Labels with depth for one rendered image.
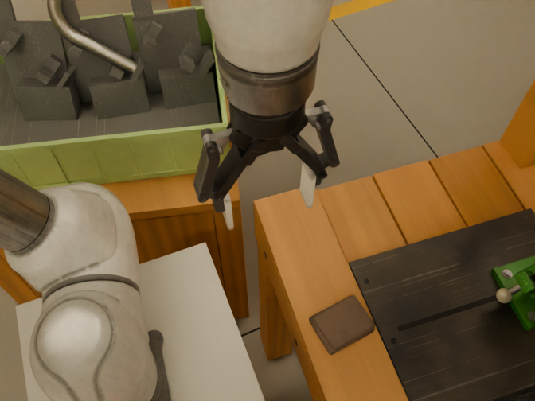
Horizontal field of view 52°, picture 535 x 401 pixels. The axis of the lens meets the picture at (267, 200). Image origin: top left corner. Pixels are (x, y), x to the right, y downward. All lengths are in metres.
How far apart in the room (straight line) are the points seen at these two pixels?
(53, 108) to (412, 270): 0.93
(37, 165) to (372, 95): 1.71
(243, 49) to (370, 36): 2.51
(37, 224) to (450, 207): 0.83
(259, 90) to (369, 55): 2.38
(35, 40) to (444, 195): 1.02
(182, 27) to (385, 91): 1.47
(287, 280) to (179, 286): 0.21
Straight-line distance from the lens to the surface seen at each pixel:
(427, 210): 1.24
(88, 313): 0.81
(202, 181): 0.60
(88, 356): 0.80
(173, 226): 1.39
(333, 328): 1.03
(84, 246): 0.89
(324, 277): 1.10
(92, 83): 1.43
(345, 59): 2.79
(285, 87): 0.47
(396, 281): 1.12
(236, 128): 0.54
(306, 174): 0.67
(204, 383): 1.03
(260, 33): 0.42
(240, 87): 0.47
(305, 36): 0.43
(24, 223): 0.86
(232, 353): 1.04
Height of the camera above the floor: 1.89
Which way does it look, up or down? 58 degrees down
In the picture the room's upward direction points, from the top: straight up
